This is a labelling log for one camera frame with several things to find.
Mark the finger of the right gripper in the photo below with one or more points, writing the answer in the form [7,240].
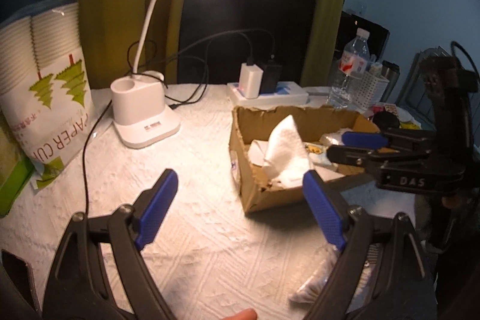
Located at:
[373,162]
[378,138]

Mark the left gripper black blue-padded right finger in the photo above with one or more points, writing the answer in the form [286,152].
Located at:
[381,272]

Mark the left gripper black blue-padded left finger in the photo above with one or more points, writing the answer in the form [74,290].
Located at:
[78,286]

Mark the small printed packet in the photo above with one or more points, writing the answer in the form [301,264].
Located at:
[318,155]

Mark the cotton swab bag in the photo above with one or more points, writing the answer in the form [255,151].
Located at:
[315,275]

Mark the white tissue pack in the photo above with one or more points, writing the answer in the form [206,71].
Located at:
[283,157]

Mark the brown cardboard box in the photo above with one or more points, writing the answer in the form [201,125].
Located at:
[256,191]

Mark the fingertip at bottom edge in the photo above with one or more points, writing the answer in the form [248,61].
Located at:
[246,314]

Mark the black round case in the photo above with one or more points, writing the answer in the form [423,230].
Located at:
[385,120]

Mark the grey padded headboard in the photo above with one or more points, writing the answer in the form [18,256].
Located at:
[413,95]

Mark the white plastic basket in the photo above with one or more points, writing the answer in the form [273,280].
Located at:
[370,91]

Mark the steel thermos cup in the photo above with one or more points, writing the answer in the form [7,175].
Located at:
[390,71]

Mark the clear water bottle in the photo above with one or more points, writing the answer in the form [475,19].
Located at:
[351,68]

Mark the white power strip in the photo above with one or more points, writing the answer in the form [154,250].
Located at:
[288,93]

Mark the green paper cup pack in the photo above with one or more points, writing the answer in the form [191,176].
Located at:
[15,170]

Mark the white textured tablecloth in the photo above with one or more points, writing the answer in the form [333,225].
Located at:
[209,260]

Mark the black power adapter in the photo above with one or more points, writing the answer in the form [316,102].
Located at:
[271,76]

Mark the white charger plug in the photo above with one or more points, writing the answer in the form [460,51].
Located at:
[250,81]

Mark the white paper cup pack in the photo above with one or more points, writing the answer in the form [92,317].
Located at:
[45,93]

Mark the white desk lamp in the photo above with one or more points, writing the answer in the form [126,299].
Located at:
[141,116]

